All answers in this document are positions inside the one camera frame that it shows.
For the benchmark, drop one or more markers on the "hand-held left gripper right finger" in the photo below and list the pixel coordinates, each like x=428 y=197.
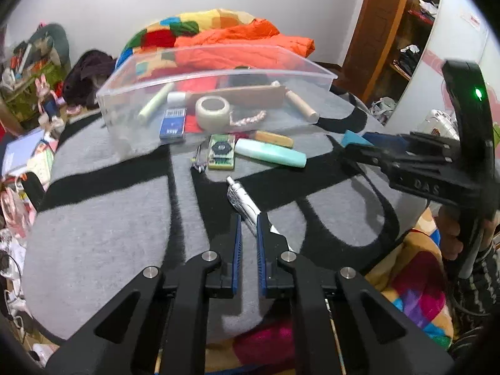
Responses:
x=261 y=258

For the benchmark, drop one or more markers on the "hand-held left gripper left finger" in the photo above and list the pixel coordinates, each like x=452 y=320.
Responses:
x=236 y=258

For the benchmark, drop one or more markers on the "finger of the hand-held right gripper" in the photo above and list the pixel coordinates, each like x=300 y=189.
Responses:
x=384 y=138
x=363 y=154

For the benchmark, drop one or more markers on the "white silver pen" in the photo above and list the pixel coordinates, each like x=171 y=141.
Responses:
x=242 y=201

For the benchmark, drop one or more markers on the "beige concealer tube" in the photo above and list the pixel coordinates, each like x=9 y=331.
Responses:
x=302 y=107

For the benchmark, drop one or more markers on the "white tape roll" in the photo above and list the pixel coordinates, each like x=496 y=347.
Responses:
x=203 y=119

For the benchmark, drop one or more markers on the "small blue box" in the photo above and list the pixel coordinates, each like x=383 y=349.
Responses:
x=172 y=125

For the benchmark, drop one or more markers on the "clear plastic storage box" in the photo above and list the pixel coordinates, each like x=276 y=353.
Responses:
x=125 y=132

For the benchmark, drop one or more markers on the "white ointment tube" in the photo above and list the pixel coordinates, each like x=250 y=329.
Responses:
x=175 y=98

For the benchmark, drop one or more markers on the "light green balm stick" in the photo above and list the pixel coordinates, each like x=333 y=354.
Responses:
x=154 y=103

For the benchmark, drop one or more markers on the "person's right forearm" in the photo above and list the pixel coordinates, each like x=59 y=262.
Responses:
x=480 y=281

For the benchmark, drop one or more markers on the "person's right hand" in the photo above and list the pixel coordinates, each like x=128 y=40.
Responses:
x=449 y=234

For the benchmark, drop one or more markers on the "white plastic bag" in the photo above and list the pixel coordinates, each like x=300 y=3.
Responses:
x=382 y=109

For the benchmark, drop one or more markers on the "white printed bag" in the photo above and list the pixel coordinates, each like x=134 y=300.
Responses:
x=435 y=123

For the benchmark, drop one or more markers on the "wooden wardrobe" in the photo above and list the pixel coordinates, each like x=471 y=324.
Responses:
x=375 y=47

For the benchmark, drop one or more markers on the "mint green tube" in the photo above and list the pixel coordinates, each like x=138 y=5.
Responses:
x=269 y=153

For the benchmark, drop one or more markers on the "white wardrobe door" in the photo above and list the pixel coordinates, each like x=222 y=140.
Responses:
x=449 y=27

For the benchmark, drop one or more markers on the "green card case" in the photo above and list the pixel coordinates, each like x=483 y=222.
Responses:
x=221 y=152

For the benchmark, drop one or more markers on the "grey black blanket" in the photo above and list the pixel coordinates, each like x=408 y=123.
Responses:
x=109 y=222

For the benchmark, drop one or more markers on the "orange puffer jacket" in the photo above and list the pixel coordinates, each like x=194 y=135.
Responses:
x=254 y=33

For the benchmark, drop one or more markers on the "pink pouch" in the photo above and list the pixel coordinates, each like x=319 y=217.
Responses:
x=11 y=209

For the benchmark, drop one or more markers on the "dark purple cloth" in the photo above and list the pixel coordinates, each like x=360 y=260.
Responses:
x=90 y=74

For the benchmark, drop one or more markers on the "blue book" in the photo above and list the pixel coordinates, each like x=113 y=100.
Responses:
x=19 y=152

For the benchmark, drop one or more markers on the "pink rabbit toy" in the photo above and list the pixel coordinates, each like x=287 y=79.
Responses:
x=47 y=93

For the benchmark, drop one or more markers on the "green storage bag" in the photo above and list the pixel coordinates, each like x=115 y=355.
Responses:
x=23 y=101

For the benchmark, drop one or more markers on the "grey neck pillow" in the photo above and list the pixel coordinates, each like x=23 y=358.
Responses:
x=58 y=39

